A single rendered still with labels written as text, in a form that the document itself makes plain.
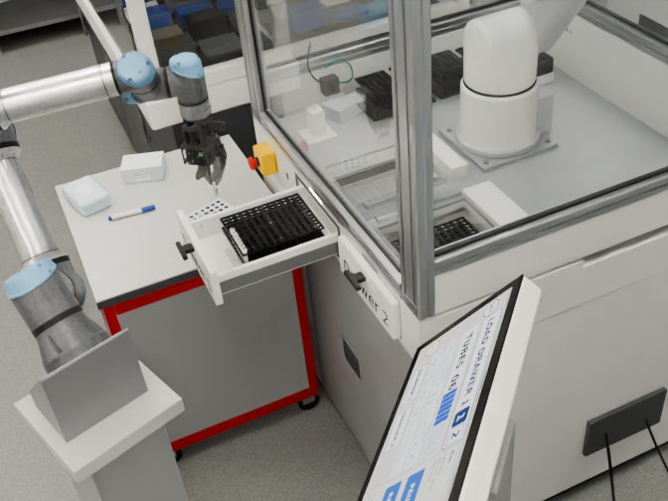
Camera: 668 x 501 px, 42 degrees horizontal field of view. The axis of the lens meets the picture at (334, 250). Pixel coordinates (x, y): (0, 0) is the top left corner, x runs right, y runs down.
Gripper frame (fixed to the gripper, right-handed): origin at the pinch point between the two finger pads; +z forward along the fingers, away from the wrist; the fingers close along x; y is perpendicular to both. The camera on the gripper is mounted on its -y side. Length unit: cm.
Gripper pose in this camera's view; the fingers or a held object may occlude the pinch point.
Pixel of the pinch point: (214, 178)
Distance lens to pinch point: 227.9
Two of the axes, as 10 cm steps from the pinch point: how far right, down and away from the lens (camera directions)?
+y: -3.1, 6.1, -7.3
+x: 9.5, 1.2, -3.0
